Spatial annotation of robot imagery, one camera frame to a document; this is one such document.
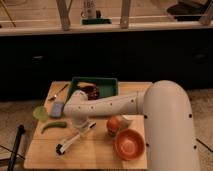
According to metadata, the white dish brush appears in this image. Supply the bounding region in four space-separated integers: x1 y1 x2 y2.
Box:
56 122 96 155

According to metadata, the white cup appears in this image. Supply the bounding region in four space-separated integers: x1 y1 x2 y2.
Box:
121 115 133 129

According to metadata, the green pepper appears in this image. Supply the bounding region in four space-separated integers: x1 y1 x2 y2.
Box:
41 121 67 134

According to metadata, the orange bowl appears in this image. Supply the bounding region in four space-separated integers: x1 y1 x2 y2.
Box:
113 129 145 161

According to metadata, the blue sponge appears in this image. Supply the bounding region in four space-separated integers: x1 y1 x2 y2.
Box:
50 101 64 118

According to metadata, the green plastic tray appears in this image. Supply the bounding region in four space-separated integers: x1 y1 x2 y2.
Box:
67 77 118 98

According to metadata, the wooden frame post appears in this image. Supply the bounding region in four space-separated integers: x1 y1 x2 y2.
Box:
56 0 70 31
120 0 131 29

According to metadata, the wooden frame post right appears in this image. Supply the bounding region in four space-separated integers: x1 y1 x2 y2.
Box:
120 0 131 29

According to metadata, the black floor cable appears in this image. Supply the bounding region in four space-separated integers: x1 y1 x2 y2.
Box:
196 138 213 154

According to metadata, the light green cup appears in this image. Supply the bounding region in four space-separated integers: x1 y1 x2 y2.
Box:
33 106 48 122

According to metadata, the yellow banana piece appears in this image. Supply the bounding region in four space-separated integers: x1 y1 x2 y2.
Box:
77 82 95 88

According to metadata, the green shelf tray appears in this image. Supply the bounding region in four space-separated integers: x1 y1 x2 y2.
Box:
81 18 111 25

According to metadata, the dark brown bowl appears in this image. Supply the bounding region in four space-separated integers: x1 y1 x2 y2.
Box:
82 86 99 100

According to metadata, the wooden frame post left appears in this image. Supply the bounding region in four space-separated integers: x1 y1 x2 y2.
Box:
56 0 70 31

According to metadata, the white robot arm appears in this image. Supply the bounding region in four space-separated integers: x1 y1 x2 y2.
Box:
64 80 200 171

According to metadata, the white bottle on shelf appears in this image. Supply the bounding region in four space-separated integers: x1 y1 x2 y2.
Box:
83 0 96 19

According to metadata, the black stand pole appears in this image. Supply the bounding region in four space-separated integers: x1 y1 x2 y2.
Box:
7 125 25 171

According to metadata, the metal spoon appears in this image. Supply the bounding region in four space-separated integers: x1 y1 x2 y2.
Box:
47 83 69 101

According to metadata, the orange fruit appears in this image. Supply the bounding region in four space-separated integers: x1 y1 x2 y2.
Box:
106 117 120 133

